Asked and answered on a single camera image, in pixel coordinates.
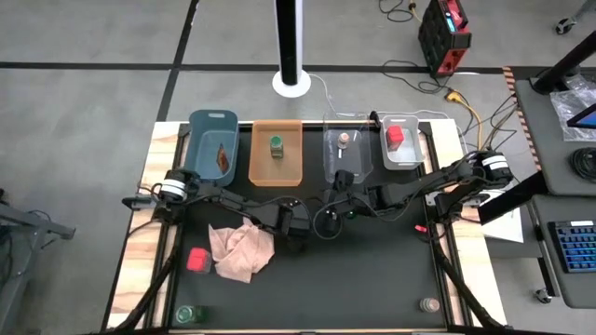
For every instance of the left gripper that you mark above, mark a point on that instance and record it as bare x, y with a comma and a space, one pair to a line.
294, 218

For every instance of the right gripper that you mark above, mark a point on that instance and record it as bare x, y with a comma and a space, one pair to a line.
356, 205

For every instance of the clear plastic bin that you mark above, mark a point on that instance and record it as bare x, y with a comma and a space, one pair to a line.
358, 158

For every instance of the small clear spice jar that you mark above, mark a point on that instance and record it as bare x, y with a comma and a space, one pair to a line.
429, 305
343, 138

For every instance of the pink cloth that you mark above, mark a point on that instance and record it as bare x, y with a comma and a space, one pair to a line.
247, 260

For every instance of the green-label glass spice jar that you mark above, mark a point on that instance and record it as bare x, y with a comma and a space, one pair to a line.
277, 148
186, 314

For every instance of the red-lidded patterned paprika tin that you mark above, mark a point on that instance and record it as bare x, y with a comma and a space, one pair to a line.
395, 136
198, 260

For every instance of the orange foil spice packet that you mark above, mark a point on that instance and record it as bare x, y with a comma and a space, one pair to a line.
222, 158

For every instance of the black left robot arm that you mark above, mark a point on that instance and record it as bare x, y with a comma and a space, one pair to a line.
233, 202

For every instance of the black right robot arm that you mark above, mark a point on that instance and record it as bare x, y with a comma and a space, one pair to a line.
419, 186

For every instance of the orange plastic bin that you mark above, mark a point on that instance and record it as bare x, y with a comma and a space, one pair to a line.
265, 172

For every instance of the white plastic bin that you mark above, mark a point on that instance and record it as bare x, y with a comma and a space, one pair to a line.
410, 158

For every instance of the small red clip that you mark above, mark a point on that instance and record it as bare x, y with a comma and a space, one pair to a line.
420, 228

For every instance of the dark teal plastic bin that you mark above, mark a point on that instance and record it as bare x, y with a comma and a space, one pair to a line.
200, 149

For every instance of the standing pole, round white base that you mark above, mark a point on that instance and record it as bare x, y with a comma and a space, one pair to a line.
291, 46

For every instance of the white paper sheet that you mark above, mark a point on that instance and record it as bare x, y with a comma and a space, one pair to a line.
507, 230

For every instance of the red black power unit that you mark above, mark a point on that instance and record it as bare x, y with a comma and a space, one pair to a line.
442, 42

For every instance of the striped hazard tape strip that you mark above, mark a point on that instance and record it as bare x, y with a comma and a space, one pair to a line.
522, 116

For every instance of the black desk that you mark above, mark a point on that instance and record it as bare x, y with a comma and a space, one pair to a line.
545, 149

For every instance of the black caster wheel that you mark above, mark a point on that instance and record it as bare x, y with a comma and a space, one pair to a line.
542, 296
564, 27

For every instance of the clear plastic bag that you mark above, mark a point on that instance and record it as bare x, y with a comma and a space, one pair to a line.
565, 107

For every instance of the backlit keyboard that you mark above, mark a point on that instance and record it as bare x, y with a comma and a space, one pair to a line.
575, 246

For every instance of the grey metal stand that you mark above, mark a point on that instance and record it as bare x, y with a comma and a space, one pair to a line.
46, 225

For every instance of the blue tablet screen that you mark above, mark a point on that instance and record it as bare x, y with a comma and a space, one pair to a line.
586, 118

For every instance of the dark grey desk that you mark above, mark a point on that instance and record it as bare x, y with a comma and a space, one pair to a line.
582, 290

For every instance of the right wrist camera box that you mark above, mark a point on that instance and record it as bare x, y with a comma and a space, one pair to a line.
331, 223

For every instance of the black clamp post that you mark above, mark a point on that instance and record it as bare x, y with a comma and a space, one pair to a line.
374, 115

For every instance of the small metal bracket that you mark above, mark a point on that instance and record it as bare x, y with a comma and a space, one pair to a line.
429, 199

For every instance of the black diagonal frame strut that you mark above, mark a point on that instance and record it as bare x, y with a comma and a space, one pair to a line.
144, 288
468, 288

